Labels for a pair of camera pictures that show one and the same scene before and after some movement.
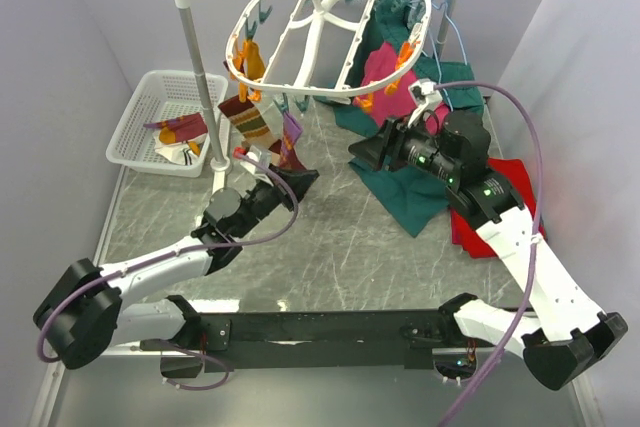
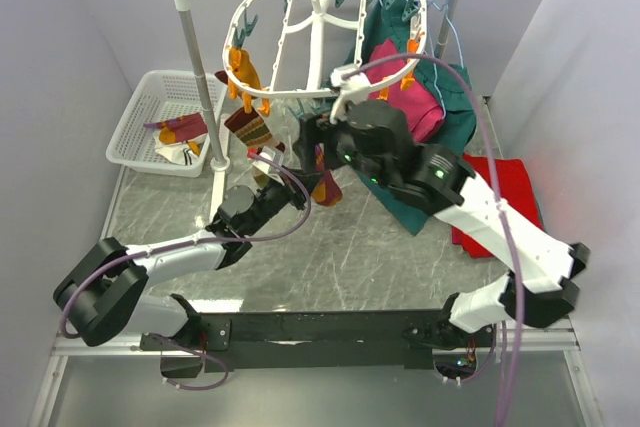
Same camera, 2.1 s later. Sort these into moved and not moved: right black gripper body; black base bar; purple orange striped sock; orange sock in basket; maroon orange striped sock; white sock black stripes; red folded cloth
Moved: maroon orange striped sock; right black gripper body
Not moved: purple orange striped sock; black base bar; white sock black stripes; red folded cloth; orange sock in basket
